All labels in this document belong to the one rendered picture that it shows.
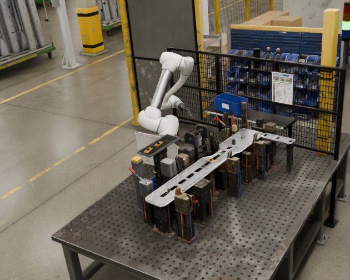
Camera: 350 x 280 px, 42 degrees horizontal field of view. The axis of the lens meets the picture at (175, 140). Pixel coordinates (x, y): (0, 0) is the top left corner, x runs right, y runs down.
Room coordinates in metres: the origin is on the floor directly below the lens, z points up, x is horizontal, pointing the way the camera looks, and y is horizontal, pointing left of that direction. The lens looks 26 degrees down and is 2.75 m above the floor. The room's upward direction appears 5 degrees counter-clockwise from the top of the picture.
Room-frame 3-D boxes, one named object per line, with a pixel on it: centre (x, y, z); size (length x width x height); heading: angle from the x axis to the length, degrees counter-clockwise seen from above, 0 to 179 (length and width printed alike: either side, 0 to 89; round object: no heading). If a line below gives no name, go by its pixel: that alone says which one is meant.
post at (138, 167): (3.05, 0.30, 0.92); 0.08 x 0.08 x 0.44; 48
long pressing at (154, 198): (3.17, -0.26, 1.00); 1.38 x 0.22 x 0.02; 138
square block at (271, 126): (3.66, -0.86, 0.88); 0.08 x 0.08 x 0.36; 48
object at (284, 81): (3.89, -1.02, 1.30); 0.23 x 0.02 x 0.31; 48
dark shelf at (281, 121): (4.00, -0.72, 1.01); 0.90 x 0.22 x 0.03; 48
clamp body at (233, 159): (3.12, -0.44, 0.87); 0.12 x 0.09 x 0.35; 48
